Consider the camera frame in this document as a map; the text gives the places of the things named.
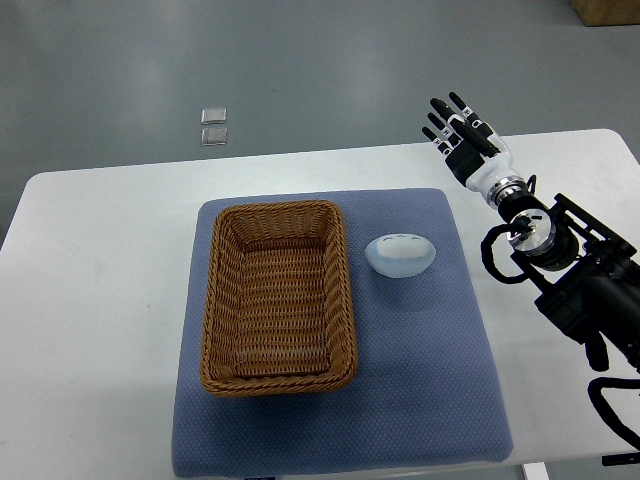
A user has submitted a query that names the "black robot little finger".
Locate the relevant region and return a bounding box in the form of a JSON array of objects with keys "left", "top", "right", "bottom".
[{"left": 421, "top": 126, "right": 452, "bottom": 155}]

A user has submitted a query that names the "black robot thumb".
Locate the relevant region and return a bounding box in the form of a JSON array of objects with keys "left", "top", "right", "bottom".
[{"left": 460, "top": 120, "right": 500, "bottom": 158}]

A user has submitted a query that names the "blue textured mat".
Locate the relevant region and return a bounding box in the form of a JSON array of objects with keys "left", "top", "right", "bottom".
[{"left": 172, "top": 188, "right": 513, "bottom": 478}]

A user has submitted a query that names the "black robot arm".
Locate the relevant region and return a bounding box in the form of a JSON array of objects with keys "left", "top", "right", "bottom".
[{"left": 422, "top": 93, "right": 639, "bottom": 372}]

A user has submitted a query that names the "light blue plush toy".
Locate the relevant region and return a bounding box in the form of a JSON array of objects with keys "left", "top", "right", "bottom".
[{"left": 364, "top": 233, "right": 436, "bottom": 279}]

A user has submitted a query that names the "white table leg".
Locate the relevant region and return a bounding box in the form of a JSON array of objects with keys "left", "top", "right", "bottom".
[{"left": 522, "top": 462, "right": 550, "bottom": 480}]

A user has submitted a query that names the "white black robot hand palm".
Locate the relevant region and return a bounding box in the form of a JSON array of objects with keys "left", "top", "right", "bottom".
[{"left": 444, "top": 123, "right": 516, "bottom": 193}]

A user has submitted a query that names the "brown wicker basket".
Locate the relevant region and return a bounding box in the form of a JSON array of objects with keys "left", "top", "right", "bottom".
[{"left": 199, "top": 200, "right": 358, "bottom": 398}]

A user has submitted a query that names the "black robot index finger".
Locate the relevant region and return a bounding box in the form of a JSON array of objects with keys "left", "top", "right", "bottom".
[{"left": 449, "top": 91, "right": 475, "bottom": 123}]

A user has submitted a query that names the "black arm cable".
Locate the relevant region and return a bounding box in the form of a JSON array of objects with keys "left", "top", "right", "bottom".
[{"left": 480, "top": 224, "right": 536, "bottom": 284}]

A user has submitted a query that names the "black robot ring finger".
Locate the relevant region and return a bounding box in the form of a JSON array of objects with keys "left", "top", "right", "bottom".
[{"left": 427, "top": 112, "right": 460, "bottom": 145}]

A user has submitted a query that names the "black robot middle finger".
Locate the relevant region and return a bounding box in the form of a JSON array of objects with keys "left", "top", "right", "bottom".
[{"left": 430, "top": 98, "right": 463, "bottom": 125}]

